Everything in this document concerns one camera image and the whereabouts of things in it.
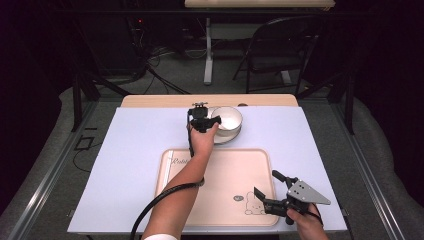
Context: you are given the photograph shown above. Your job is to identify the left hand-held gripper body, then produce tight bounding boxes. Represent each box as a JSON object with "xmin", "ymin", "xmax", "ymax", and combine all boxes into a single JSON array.
[{"xmin": 187, "ymin": 101, "xmax": 215, "ymax": 134}]

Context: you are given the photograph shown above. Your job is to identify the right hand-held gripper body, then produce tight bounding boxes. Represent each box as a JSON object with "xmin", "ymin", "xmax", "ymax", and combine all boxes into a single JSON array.
[{"xmin": 263, "ymin": 179, "xmax": 332, "ymax": 226}]

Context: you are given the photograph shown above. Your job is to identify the white bowl with dark rim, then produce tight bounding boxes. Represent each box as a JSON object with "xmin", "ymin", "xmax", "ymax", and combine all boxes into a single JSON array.
[{"xmin": 210, "ymin": 106, "xmax": 244, "ymax": 138}]

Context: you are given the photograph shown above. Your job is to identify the white plate with dark rim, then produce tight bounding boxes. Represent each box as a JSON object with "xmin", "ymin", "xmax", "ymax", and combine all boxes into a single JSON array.
[{"xmin": 206, "ymin": 106, "xmax": 243, "ymax": 145}]

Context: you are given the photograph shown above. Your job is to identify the pink tray with rabbit print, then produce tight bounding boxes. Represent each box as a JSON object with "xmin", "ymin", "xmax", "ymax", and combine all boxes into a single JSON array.
[{"xmin": 153, "ymin": 148, "xmax": 280, "ymax": 228}]

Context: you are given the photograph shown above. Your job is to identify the person's left hand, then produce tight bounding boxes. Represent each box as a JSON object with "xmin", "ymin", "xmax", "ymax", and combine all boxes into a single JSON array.
[{"xmin": 188, "ymin": 121, "xmax": 220, "ymax": 158}]

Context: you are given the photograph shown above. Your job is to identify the person's right hand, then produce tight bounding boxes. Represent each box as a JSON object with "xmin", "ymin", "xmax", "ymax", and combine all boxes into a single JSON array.
[{"xmin": 286, "ymin": 203, "xmax": 325, "ymax": 238}]

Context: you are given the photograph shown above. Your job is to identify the white desk leg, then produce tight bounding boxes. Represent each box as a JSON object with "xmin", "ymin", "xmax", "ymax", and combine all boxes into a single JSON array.
[{"xmin": 203, "ymin": 17, "xmax": 214, "ymax": 86}]

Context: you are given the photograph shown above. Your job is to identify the pale blue table sheet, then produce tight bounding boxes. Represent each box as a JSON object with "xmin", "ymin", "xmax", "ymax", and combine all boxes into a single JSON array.
[{"xmin": 67, "ymin": 106, "xmax": 348, "ymax": 234}]

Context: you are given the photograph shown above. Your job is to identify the black folding chair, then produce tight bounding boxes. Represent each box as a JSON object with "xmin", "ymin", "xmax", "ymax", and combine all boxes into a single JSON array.
[{"xmin": 232, "ymin": 15, "xmax": 326, "ymax": 96}]

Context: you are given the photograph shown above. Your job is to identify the white sleeve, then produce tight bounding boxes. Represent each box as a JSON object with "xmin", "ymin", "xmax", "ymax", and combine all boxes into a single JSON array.
[{"xmin": 143, "ymin": 233, "xmax": 180, "ymax": 240}]

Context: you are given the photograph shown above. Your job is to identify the dark equipment cabinet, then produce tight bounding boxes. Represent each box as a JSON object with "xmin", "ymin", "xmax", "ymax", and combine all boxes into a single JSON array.
[{"xmin": 79, "ymin": 13, "xmax": 148, "ymax": 76}]

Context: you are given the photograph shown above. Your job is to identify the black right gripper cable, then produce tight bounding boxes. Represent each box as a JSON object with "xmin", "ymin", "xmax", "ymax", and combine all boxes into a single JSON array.
[{"xmin": 306, "ymin": 203, "xmax": 325, "ymax": 228}]

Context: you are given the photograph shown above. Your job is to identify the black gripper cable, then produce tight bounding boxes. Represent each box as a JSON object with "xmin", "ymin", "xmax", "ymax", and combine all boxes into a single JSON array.
[
  {"xmin": 306, "ymin": 203, "xmax": 325, "ymax": 228},
  {"xmin": 129, "ymin": 109, "xmax": 206, "ymax": 240}
]

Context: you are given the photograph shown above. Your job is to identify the bundle of floor cables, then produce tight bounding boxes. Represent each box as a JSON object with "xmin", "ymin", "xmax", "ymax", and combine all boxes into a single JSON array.
[{"xmin": 126, "ymin": 46, "xmax": 192, "ymax": 96}]

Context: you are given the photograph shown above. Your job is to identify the aluminium floor rail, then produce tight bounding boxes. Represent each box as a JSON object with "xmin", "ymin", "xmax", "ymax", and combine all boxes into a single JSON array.
[
  {"xmin": 6, "ymin": 99, "xmax": 98, "ymax": 240},
  {"xmin": 329, "ymin": 99, "xmax": 407, "ymax": 240}
]

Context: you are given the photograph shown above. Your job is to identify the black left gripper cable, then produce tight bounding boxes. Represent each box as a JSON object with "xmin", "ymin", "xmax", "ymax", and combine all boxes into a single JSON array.
[{"xmin": 129, "ymin": 109, "xmax": 206, "ymax": 240}]

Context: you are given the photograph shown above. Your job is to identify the black metal frame stand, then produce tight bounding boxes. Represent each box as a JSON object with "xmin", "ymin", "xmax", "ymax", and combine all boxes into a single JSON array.
[
  {"xmin": 71, "ymin": 71, "xmax": 132, "ymax": 133},
  {"xmin": 296, "ymin": 71, "xmax": 356, "ymax": 135}
]

